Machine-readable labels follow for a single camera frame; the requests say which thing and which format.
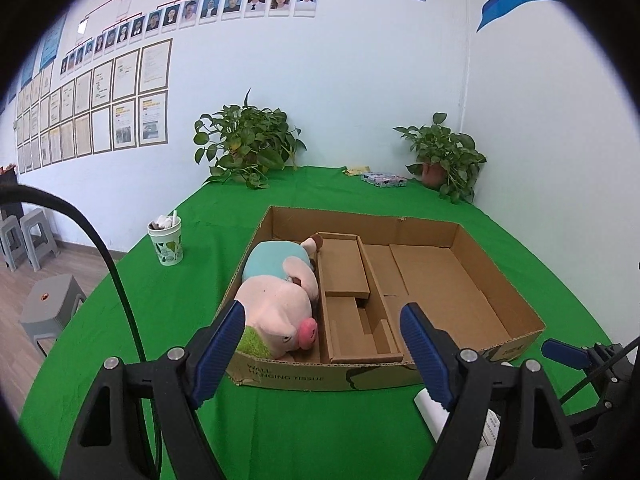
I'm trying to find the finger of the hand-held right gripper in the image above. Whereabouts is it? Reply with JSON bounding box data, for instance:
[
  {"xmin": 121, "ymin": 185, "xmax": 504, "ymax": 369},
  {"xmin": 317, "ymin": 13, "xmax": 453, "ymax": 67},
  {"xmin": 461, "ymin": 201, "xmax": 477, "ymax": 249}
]
[{"xmin": 541, "ymin": 338, "xmax": 614, "ymax": 377}]

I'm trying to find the grey plastic stool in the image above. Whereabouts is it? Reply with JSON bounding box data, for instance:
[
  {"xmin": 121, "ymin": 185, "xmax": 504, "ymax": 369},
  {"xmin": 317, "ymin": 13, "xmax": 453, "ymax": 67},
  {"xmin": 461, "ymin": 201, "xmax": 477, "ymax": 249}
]
[
  {"xmin": 0, "ymin": 215, "xmax": 23, "ymax": 272},
  {"xmin": 20, "ymin": 208, "xmax": 62, "ymax": 273},
  {"xmin": 19, "ymin": 274, "xmax": 87, "ymax": 357}
]

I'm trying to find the row of portrait photos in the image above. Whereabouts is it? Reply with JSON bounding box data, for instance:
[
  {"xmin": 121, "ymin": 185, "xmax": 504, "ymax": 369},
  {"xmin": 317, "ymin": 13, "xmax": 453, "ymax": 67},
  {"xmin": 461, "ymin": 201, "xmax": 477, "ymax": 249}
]
[{"xmin": 59, "ymin": 0, "xmax": 321, "ymax": 75}]

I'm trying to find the patterned tissue pack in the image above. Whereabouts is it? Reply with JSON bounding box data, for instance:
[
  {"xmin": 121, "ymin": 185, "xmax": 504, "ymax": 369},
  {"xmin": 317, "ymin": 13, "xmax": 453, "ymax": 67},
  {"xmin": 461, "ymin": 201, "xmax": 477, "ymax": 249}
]
[{"xmin": 361, "ymin": 172, "xmax": 408, "ymax": 189}]

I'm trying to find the thin black cable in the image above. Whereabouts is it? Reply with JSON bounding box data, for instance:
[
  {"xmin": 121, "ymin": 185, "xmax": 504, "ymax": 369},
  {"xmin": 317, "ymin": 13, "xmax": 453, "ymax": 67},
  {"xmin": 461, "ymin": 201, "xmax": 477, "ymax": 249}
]
[{"xmin": 558, "ymin": 339, "xmax": 640, "ymax": 406}]

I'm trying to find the wall of framed documents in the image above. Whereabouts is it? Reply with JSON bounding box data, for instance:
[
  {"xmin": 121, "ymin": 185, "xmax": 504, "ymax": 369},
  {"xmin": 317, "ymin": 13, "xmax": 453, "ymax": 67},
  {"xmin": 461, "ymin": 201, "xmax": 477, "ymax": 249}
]
[{"xmin": 15, "ymin": 39, "xmax": 173, "ymax": 175}]

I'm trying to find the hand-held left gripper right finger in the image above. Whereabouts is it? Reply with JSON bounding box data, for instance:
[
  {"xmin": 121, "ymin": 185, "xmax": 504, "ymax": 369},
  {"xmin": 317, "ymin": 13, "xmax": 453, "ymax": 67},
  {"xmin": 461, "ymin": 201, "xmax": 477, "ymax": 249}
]
[{"xmin": 400, "ymin": 303, "xmax": 583, "ymax": 480}]

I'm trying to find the terracotta plant pot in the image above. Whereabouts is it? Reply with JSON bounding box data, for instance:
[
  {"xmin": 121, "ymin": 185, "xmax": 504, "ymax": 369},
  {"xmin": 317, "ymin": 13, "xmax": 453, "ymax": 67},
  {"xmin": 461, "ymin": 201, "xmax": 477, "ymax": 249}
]
[{"xmin": 421, "ymin": 160, "xmax": 444, "ymax": 190}]

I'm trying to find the small leafy pothos plant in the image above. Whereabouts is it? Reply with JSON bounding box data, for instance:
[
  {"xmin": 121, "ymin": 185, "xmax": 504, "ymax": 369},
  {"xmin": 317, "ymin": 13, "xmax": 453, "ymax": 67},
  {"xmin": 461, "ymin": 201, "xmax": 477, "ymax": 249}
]
[{"xmin": 393, "ymin": 112, "xmax": 487, "ymax": 205}]

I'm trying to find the green patterned paper cup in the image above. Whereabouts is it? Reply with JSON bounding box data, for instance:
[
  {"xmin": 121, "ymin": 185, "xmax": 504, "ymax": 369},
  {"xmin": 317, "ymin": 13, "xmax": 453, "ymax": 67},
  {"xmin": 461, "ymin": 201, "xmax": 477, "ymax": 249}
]
[{"xmin": 147, "ymin": 212, "xmax": 185, "ymax": 267}]

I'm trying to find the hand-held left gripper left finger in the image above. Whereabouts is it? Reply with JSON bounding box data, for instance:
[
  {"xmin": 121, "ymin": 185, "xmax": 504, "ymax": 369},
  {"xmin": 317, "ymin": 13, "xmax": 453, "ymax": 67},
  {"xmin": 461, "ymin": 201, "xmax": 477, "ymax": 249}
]
[{"xmin": 60, "ymin": 301, "xmax": 247, "ymax": 480}]

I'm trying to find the pink plush pig toy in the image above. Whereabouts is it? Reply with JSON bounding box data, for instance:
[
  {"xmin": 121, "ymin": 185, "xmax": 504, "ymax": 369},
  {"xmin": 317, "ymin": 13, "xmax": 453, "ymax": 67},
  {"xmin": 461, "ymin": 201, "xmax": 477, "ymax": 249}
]
[{"xmin": 235, "ymin": 234, "xmax": 325, "ymax": 361}]

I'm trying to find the thick black cable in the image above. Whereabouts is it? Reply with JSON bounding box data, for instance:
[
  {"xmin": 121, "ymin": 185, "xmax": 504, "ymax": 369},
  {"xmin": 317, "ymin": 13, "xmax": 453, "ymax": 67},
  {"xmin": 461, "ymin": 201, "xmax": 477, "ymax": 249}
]
[{"xmin": 0, "ymin": 186, "xmax": 163, "ymax": 480}]

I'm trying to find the brown cardboard insert tray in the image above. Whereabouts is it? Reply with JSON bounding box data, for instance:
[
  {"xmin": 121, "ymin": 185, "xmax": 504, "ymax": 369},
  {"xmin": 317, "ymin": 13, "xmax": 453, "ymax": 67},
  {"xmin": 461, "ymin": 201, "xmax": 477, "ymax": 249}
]
[{"xmin": 315, "ymin": 231, "xmax": 405, "ymax": 365}]

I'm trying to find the large leafy pothos plant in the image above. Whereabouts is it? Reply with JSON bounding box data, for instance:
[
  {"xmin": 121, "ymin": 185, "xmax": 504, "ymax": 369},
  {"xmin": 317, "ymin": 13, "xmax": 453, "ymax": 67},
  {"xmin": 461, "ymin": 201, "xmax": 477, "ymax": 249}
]
[{"xmin": 193, "ymin": 89, "xmax": 307, "ymax": 191}]

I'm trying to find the large cardboard box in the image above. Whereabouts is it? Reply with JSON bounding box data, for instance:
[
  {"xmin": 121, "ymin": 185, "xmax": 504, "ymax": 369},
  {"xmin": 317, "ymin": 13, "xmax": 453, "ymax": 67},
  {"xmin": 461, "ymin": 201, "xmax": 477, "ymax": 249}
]
[{"xmin": 215, "ymin": 205, "xmax": 546, "ymax": 392}]

